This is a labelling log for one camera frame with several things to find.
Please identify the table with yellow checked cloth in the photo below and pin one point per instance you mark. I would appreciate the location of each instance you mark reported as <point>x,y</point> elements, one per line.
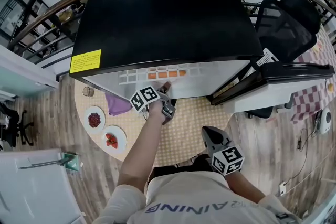
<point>189,123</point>

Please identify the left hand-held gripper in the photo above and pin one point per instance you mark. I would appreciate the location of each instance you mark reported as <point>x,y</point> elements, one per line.
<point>144,98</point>

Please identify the orange carrot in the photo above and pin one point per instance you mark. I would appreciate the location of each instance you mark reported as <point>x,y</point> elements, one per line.
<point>162,74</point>

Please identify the small glass cup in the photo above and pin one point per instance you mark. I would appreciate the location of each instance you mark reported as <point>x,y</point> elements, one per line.
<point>88,91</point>

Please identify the dark curved balcony railing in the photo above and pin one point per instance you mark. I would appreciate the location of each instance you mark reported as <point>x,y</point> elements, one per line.
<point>39,18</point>

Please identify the person's right forearm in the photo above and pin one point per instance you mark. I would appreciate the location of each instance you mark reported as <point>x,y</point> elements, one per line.
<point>244,187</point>

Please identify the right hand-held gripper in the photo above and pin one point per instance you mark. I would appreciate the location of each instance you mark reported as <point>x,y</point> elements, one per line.
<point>228,160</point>

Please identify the white plate of strawberries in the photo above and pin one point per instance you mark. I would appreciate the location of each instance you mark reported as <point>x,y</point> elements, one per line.
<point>114,140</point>

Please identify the green dustpan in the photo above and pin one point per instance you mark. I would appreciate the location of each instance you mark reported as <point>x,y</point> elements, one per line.
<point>71,162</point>

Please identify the yellow fruit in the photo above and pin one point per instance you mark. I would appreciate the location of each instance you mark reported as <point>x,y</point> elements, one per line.
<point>329,86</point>

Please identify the purple cloth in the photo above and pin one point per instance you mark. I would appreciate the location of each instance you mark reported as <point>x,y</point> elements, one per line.
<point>116,106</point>

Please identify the table with red checked cloth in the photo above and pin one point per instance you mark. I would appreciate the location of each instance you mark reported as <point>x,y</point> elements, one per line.
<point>309,97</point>

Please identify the black mini fridge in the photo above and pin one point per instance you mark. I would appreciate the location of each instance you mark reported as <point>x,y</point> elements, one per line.
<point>162,21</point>

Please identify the person's left forearm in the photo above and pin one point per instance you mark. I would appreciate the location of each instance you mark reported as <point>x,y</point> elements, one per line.
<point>141,149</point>

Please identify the person's black trousers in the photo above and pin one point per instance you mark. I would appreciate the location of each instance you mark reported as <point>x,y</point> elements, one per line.
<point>183,165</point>

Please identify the white plate of red berries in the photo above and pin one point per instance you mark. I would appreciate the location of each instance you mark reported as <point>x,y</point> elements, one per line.
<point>94,120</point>

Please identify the white round appliance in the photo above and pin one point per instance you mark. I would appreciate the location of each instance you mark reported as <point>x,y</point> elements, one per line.
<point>325,119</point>

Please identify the person's white t-shirt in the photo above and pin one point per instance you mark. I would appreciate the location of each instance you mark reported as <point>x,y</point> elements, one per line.
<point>197,196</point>

